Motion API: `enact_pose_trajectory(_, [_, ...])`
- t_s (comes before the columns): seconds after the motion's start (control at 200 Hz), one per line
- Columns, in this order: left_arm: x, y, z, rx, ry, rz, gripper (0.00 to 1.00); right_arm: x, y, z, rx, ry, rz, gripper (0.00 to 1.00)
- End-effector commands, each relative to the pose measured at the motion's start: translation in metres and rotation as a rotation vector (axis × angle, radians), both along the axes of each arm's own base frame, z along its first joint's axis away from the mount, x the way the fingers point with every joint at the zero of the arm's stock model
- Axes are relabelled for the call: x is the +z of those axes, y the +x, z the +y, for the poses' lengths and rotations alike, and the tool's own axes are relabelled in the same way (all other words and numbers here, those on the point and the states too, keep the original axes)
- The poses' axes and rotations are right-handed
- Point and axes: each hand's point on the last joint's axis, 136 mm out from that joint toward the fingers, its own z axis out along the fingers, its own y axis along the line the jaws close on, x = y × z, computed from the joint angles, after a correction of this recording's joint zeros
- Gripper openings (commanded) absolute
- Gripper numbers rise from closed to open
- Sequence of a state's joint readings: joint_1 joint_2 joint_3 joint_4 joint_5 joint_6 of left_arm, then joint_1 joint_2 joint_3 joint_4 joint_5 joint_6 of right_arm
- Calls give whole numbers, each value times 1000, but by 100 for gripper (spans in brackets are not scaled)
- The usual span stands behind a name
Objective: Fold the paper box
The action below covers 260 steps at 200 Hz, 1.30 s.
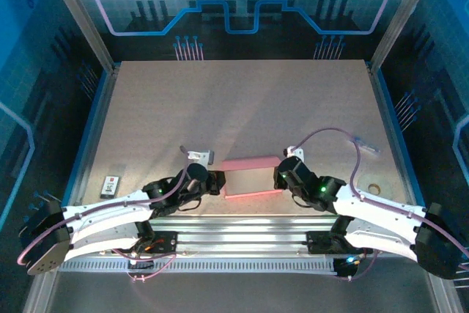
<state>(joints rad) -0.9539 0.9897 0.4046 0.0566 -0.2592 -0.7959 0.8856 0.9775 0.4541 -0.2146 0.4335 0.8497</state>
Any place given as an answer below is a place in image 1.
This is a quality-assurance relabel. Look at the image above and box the pink paper box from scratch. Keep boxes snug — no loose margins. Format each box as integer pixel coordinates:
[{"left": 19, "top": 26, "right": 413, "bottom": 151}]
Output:
[{"left": 221, "top": 155, "right": 285, "bottom": 200}]

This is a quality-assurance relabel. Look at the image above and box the clear tape roll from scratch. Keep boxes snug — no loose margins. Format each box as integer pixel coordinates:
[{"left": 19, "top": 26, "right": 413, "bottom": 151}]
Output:
[{"left": 358, "top": 175, "right": 391, "bottom": 196}]

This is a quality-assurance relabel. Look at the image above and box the blue clear plastic packet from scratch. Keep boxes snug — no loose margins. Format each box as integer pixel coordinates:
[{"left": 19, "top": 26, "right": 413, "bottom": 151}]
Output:
[{"left": 350, "top": 135, "right": 381, "bottom": 156}]

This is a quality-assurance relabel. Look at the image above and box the small black white card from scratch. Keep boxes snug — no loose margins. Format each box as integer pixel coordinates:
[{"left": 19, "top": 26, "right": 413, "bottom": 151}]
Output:
[{"left": 100, "top": 175, "right": 122, "bottom": 200}]

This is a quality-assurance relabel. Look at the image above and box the black electronics module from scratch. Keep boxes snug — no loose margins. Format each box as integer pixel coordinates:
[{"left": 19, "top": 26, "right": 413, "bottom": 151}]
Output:
[{"left": 333, "top": 256, "right": 362, "bottom": 279}]

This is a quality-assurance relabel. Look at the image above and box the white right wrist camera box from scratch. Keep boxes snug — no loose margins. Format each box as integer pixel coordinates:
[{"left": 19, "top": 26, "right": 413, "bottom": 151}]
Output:
[{"left": 284, "top": 146, "right": 305, "bottom": 160}]

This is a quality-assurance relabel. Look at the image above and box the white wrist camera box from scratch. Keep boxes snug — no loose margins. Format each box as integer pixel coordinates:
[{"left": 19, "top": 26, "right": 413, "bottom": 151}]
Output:
[
  {"left": 185, "top": 148, "right": 215, "bottom": 166},
  {"left": 284, "top": 146, "right": 305, "bottom": 160}
]

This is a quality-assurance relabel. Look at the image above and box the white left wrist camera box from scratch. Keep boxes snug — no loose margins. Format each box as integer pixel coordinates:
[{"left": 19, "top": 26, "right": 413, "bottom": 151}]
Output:
[{"left": 185, "top": 148, "right": 215, "bottom": 166}]

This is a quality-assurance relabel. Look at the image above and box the aluminium extrusion rail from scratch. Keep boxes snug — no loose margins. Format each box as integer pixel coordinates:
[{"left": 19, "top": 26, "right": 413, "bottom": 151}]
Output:
[{"left": 45, "top": 216, "right": 446, "bottom": 255}]

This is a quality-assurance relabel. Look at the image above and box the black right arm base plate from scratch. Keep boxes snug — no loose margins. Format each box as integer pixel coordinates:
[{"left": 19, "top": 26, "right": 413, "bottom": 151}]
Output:
[{"left": 306, "top": 230, "right": 374, "bottom": 255}]

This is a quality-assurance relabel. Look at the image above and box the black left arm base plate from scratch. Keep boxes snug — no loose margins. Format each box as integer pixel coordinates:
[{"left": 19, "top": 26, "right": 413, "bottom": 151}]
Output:
[{"left": 111, "top": 230, "right": 179, "bottom": 254}]

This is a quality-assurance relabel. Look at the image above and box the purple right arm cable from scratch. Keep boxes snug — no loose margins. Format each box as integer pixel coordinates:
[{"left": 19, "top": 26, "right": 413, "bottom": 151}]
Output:
[{"left": 291, "top": 128, "right": 469, "bottom": 281}]

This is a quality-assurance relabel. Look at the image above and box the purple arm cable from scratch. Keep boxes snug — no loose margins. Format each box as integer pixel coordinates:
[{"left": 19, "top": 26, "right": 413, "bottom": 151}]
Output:
[
  {"left": 291, "top": 128, "right": 469, "bottom": 281},
  {"left": 17, "top": 158, "right": 191, "bottom": 284}
]

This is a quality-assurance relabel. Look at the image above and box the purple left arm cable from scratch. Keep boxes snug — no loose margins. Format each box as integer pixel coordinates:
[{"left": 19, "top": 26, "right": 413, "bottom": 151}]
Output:
[{"left": 17, "top": 158, "right": 191, "bottom": 284}]

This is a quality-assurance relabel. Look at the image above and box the slotted metal cable duct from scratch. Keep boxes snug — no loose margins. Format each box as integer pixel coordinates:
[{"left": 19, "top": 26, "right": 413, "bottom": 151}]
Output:
[{"left": 57, "top": 258, "right": 340, "bottom": 274}]

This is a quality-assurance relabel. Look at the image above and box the white cable connector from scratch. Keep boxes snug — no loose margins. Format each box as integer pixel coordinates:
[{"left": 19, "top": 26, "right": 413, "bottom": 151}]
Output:
[{"left": 127, "top": 252, "right": 155, "bottom": 270}]

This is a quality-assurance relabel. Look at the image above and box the aluminium blue side rail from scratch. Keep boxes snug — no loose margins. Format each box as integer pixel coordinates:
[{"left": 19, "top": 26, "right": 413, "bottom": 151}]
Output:
[
  {"left": 367, "top": 62, "right": 422, "bottom": 204},
  {"left": 54, "top": 65, "right": 120, "bottom": 211}
]

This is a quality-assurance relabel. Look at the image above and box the aluminium frame post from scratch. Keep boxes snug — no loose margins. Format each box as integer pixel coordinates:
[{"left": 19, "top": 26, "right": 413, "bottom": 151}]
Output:
[
  {"left": 369, "top": 0, "right": 443, "bottom": 72},
  {"left": 40, "top": 0, "right": 120, "bottom": 74}
]

